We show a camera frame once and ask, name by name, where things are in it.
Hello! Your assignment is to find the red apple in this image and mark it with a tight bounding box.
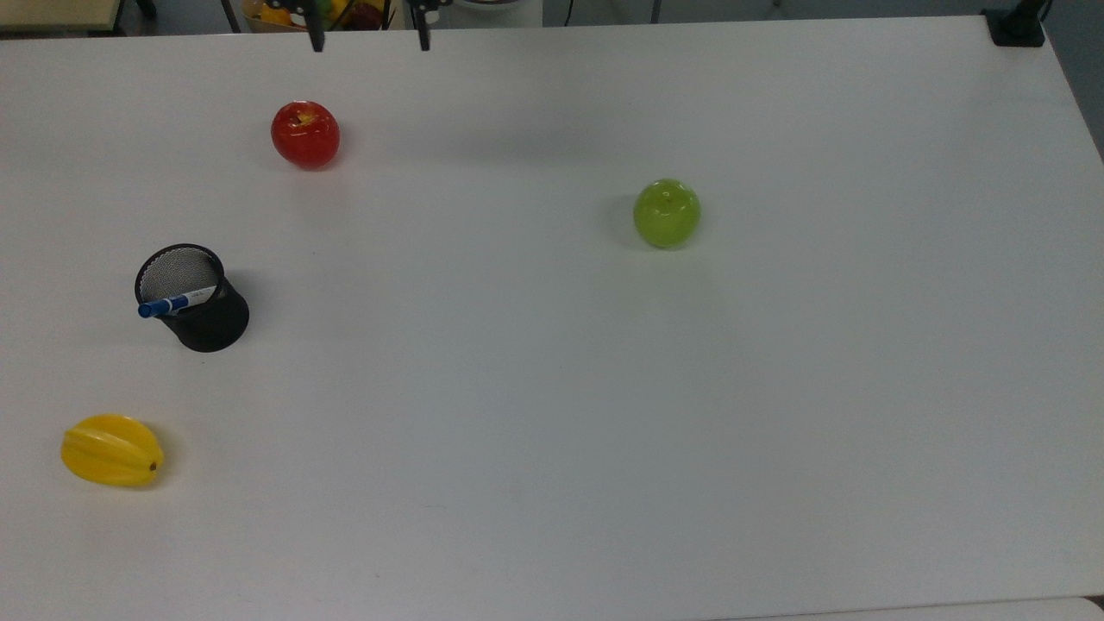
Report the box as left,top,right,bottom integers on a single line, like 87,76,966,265
271,100,341,170

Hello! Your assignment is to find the wooden side table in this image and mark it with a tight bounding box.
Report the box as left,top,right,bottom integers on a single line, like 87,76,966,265
0,0,123,35

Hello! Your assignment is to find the blue and white marker pen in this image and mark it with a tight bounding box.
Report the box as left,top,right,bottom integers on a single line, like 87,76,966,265
138,285,219,319

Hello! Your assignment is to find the black clamp mount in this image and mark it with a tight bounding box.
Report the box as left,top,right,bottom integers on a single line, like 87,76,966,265
982,0,1051,48

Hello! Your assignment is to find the yellow starfruit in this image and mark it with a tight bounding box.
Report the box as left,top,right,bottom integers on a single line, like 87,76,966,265
60,414,165,489

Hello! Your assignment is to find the basket of mixed fruit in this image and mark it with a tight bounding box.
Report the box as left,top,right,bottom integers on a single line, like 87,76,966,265
241,0,399,34

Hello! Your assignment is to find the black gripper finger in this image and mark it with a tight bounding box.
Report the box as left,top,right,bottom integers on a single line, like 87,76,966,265
290,0,327,53
405,0,453,52

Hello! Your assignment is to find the green apple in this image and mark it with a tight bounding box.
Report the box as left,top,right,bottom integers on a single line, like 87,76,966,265
633,178,702,250

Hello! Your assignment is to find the black mesh pen holder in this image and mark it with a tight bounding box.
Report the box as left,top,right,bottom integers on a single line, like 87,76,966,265
134,243,251,354

